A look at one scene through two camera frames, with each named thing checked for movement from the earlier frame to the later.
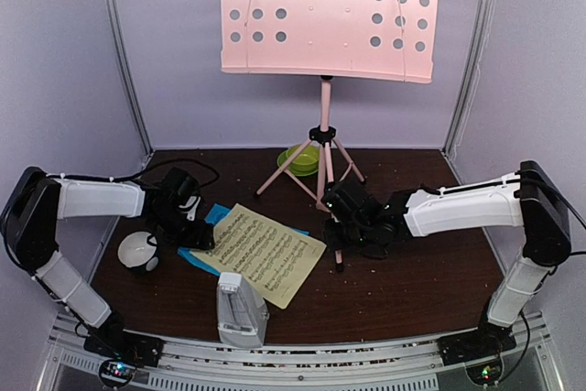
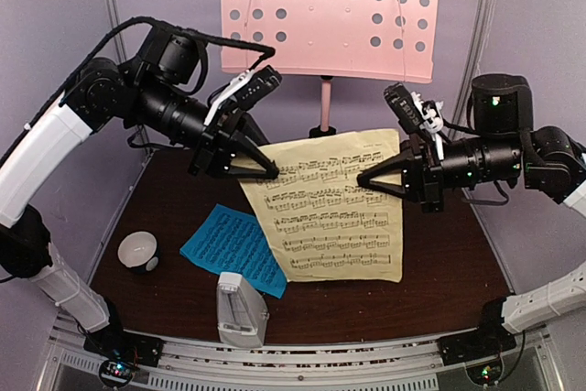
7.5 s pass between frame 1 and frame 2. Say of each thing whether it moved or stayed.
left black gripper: moved
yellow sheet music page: moved
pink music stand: stayed
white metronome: stayed
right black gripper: moved
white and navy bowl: stayed
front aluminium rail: stayed
